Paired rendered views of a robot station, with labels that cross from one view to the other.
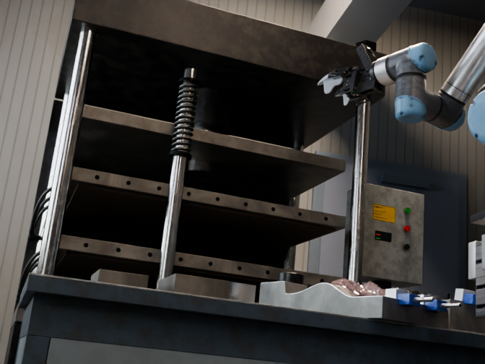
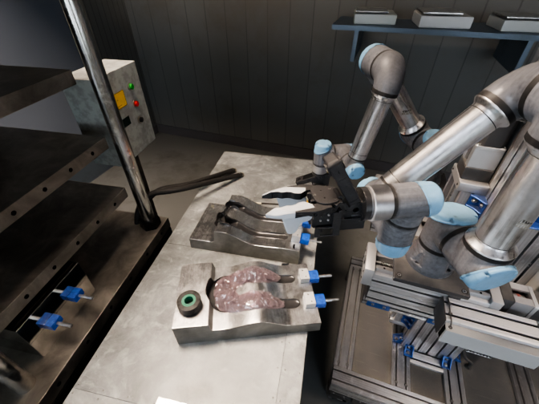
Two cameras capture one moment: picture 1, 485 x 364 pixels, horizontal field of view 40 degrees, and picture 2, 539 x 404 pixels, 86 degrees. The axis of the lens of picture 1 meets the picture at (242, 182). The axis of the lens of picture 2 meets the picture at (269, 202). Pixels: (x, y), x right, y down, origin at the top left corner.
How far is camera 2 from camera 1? 1.97 m
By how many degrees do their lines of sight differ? 79
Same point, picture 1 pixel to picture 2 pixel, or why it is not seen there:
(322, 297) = (259, 328)
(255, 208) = (27, 206)
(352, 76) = (335, 217)
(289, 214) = (62, 179)
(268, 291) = (186, 331)
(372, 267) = not seen: hidden behind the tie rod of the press
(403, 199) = (123, 77)
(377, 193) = not seen: hidden behind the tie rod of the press
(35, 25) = not seen: outside the picture
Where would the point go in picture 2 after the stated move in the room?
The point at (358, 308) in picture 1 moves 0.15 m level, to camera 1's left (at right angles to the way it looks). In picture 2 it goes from (297, 329) to (277, 369)
